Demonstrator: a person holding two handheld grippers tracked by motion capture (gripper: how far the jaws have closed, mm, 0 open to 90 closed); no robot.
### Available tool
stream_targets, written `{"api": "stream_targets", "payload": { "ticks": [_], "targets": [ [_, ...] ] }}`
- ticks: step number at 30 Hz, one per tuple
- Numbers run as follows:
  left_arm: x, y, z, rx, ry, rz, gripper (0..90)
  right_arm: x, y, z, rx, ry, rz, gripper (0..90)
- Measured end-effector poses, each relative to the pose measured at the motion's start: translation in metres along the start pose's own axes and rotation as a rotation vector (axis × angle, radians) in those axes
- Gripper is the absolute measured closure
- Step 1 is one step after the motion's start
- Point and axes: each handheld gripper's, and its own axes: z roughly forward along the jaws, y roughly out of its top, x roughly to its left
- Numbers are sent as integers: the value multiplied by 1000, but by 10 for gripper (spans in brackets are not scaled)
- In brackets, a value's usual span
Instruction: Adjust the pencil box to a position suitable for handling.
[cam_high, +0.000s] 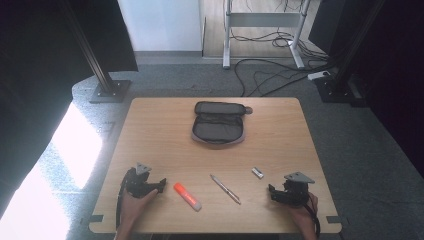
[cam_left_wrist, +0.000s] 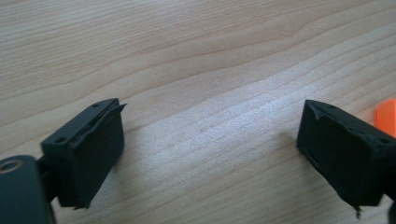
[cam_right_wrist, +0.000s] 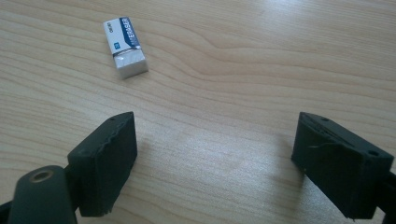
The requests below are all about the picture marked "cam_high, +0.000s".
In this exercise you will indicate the orange white glue stick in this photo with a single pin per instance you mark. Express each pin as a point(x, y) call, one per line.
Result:
point(186, 196)

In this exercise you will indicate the person's left hand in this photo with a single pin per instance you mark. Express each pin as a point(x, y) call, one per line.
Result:
point(130, 210)

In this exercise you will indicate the white power strip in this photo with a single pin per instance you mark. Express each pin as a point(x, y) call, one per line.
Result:
point(318, 75)

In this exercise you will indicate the white metal desk frame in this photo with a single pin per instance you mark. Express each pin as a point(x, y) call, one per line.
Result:
point(263, 20)

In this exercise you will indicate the small white eraser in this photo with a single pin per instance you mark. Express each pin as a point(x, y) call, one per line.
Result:
point(257, 172)

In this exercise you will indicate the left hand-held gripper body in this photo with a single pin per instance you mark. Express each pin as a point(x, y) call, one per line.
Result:
point(138, 185)

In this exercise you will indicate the black metal stand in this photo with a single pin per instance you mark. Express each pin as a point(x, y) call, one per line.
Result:
point(108, 90)
point(336, 90)

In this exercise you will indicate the person's right hand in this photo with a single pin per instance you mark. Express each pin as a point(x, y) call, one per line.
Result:
point(306, 216)

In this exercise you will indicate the black fabric pencil case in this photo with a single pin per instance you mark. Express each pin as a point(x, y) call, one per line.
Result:
point(218, 128)

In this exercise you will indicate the black curtain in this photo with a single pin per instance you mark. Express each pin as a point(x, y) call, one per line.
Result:
point(36, 83)
point(393, 83)

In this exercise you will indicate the silver pen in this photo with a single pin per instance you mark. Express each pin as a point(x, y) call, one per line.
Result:
point(225, 189)

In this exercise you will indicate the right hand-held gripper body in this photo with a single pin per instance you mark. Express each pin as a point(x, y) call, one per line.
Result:
point(296, 193)

